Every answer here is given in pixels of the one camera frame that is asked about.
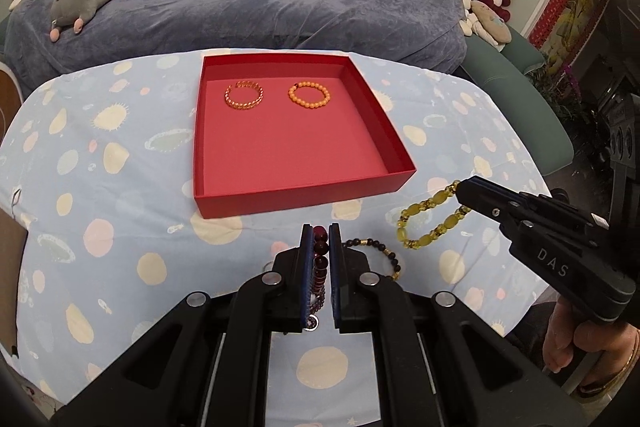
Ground dark red bead bracelet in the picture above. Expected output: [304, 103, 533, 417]
[307, 223, 331, 333]

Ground blue patterned table cloth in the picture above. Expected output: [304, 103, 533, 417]
[1, 52, 546, 403]

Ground dark wood bead bracelet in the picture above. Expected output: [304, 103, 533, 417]
[342, 235, 403, 283]

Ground right hand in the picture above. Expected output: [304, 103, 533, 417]
[542, 297, 639, 399]

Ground orange amber bead bracelet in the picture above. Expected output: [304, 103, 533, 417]
[286, 80, 332, 111]

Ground yellow green stone bracelet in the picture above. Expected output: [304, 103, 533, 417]
[396, 178, 471, 252]

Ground red shallow tray box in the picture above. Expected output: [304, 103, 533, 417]
[193, 52, 416, 219]

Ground beige cushion plush toy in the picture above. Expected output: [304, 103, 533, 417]
[459, 0, 512, 52]

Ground green bed frame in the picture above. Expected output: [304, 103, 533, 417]
[437, 29, 574, 176]

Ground gold chain bracelet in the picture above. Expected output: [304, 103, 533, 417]
[222, 79, 265, 111]

